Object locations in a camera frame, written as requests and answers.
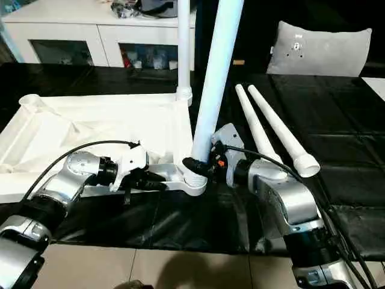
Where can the small yellow label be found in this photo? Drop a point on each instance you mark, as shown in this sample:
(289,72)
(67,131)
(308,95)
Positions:
(239,62)

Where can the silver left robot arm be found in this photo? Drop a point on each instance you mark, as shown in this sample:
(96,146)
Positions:
(57,186)

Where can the black sofa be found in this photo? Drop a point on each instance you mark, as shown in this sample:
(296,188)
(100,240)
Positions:
(255,30)

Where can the grey bag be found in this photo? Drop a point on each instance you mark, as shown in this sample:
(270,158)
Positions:
(159,7)

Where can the grey cushion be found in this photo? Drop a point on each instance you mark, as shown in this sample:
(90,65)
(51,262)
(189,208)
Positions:
(319,48)

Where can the white cup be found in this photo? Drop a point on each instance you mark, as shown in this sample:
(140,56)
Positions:
(156,61)
(137,64)
(173,64)

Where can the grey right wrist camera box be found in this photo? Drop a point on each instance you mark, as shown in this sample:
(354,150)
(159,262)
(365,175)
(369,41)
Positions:
(230,137)

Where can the white cabinet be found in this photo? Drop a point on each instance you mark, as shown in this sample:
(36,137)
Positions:
(75,33)

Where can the dark robot left foot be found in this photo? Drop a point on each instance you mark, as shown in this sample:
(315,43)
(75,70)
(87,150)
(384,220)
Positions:
(130,285)

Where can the white plastic table leg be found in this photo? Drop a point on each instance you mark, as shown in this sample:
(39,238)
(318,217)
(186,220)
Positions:
(185,45)
(255,120)
(279,120)
(216,75)

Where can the white plastic table top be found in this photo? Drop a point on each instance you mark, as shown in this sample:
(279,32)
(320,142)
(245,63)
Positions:
(105,114)

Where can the black table mat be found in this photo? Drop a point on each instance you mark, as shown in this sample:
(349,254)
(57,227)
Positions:
(331,135)

